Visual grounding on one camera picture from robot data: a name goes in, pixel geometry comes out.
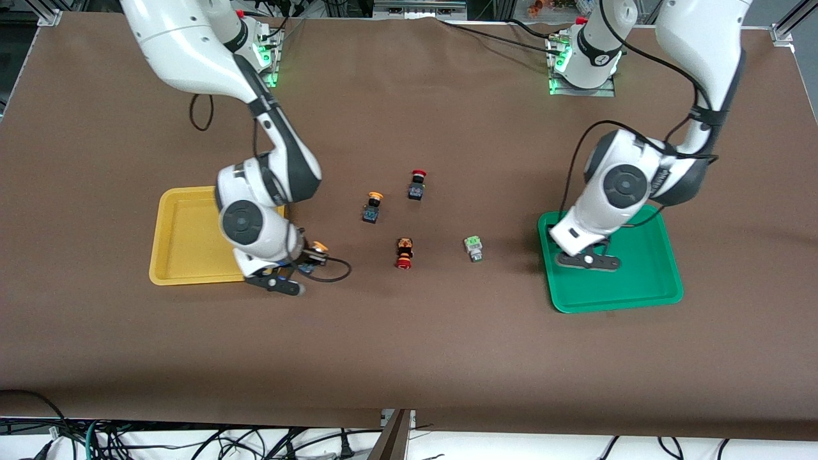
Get yellow push button switch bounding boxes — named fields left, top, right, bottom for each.
left=362, top=191, right=385, bottom=224
left=300, top=241, right=330, bottom=274

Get green plastic tray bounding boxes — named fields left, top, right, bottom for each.
left=537, top=204, right=684, bottom=314

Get yellow plastic tray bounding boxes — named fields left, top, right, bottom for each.
left=148, top=185, right=286, bottom=286

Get brown table cloth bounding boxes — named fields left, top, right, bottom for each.
left=0, top=11, right=818, bottom=441

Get wooden table leg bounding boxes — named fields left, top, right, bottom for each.
left=367, top=409, right=411, bottom=460

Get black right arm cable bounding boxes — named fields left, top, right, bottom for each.
left=189, top=93, right=353, bottom=284

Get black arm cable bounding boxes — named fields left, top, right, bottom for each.
left=189, top=93, right=353, bottom=284
left=557, top=0, right=720, bottom=231

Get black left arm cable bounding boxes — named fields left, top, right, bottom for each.
left=557, top=0, right=720, bottom=231

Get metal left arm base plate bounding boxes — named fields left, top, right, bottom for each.
left=546, top=33, right=618, bottom=98

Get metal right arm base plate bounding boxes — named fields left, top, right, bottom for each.
left=252, top=24, right=285, bottom=89

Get black cable on cloth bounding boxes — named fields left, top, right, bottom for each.
left=437, top=17, right=554, bottom=57

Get thick black floor cable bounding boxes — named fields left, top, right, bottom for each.
left=0, top=388, right=70, bottom=441

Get aluminium frame profile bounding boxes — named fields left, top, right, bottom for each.
left=769, top=0, right=818, bottom=47

